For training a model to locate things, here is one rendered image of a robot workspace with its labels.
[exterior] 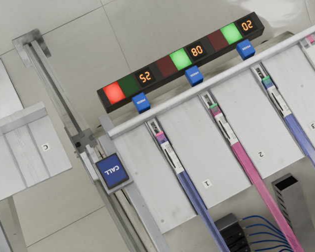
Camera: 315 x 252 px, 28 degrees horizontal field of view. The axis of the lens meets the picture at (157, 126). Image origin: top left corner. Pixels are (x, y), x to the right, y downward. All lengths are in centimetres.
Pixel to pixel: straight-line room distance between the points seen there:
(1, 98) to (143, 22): 46
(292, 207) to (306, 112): 34
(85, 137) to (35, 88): 65
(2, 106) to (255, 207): 78
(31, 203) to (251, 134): 101
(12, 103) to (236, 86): 84
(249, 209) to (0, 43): 81
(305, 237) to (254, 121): 45
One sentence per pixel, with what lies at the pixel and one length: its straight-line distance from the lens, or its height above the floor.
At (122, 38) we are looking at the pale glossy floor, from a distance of 184.
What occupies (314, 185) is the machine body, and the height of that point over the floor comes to 62.
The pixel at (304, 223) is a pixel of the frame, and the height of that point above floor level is 66.
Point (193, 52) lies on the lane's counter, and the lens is 119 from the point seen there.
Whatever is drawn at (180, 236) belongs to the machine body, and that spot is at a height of 62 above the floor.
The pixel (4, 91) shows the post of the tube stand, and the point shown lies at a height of 1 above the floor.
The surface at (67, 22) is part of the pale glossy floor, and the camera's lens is 179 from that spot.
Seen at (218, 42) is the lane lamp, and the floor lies 66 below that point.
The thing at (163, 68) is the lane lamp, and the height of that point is 66.
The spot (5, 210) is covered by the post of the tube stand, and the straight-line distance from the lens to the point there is 128.
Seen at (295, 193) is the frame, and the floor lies 66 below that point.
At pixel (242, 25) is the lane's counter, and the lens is 122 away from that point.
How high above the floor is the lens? 170
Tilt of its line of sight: 60 degrees down
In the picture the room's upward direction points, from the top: 139 degrees clockwise
